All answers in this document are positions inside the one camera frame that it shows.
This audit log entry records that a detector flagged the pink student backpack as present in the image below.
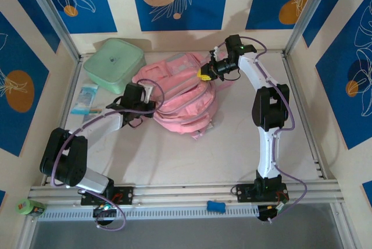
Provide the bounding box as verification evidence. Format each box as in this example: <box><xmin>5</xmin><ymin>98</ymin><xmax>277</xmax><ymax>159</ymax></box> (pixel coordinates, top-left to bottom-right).
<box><xmin>132</xmin><ymin>52</ymin><xmax>233</xmax><ymax>141</ymax></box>

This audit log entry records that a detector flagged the small colourful card pack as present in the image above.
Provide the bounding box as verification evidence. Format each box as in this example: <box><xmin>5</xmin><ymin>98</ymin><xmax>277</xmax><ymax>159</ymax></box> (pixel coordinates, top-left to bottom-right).
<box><xmin>82</xmin><ymin>108</ymin><xmax>103</xmax><ymax>123</ymax></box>

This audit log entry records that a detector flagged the blue white tissue pack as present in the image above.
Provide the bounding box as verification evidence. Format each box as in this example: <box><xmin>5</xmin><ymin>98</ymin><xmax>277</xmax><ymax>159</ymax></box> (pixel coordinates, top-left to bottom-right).
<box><xmin>71</xmin><ymin>83</ymin><xmax>99</xmax><ymax>115</ymax></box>

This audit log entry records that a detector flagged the mint green storage case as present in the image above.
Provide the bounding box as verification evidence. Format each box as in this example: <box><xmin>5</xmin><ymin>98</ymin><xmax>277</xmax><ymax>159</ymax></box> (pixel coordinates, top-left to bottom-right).
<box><xmin>83</xmin><ymin>37</ymin><xmax>146</xmax><ymax>95</ymax></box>

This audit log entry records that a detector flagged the blue panel large beige circle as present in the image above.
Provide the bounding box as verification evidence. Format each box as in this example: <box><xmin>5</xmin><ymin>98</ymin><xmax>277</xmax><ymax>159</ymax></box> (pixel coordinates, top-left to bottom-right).
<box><xmin>129</xmin><ymin>0</ymin><xmax>231</xmax><ymax>32</ymax></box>

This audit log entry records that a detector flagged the black base connector module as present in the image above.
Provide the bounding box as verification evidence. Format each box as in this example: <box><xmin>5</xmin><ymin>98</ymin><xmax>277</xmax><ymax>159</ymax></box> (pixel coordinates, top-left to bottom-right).
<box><xmin>257</xmin><ymin>202</ymin><xmax>288</xmax><ymax>223</ymax></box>
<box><xmin>92</xmin><ymin>204</ymin><xmax>117</xmax><ymax>226</ymax></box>

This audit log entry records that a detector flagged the blue bone-shaped object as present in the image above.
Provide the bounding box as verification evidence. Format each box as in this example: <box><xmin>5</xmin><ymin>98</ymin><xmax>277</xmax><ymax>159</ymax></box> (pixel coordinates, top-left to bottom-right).
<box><xmin>206</xmin><ymin>200</ymin><xmax>227</xmax><ymax>214</ymax></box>

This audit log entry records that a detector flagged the green tape roll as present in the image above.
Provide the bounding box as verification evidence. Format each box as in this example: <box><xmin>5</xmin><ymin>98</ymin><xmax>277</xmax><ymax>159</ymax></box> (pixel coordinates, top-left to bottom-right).
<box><xmin>15</xmin><ymin>198</ymin><xmax>37</xmax><ymax>216</ymax></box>

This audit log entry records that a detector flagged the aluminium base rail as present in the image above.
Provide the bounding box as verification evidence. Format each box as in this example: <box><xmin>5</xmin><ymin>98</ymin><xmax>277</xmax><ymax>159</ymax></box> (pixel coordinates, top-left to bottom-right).
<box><xmin>27</xmin><ymin>179</ymin><xmax>345</xmax><ymax>203</ymax></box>

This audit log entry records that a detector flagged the aluminium frame post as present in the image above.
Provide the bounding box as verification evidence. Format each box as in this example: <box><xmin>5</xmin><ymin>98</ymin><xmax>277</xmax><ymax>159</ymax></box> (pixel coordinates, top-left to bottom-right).
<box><xmin>22</xmin><ymin>0</ymin><xmax>81</xmax><ymax>61</ymax></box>
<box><xmin>286</xmin><ymin>0</ymin><xmax>340</xmax><ymax>58</ymax></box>

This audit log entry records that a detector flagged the slotted grey cable duct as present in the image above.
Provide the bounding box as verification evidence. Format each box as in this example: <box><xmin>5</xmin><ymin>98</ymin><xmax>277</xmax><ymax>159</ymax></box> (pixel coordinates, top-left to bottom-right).
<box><xmin>37</xmin><ymin>204</ymin><xmax>260</xmax><ymax>222</ymax></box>

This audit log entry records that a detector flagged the blue wall panel orange oval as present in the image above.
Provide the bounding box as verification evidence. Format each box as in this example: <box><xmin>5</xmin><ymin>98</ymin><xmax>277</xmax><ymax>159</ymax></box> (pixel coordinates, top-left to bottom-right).
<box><xmin>0</xmin><ymin>12</ymin><xmax>50</xmax><ymax>157</ymax></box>

